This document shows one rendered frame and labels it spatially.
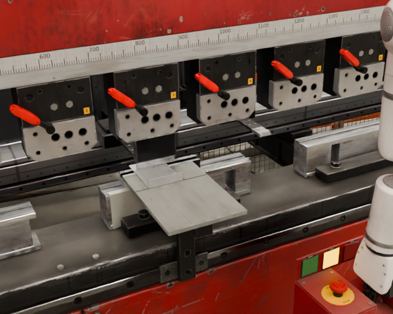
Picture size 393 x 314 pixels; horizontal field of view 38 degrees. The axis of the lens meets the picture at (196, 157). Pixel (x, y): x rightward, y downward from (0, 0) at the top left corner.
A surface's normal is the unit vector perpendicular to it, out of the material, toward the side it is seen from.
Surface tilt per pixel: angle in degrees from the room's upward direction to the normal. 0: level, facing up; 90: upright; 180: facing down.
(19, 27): 90
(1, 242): 90
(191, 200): 0
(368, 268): 90
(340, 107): 90
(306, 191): 0
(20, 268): 0
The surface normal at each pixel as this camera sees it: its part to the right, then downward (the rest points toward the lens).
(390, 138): -0.77, 0.28
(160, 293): 0.44, 0.38
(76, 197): -0.02, -0.90
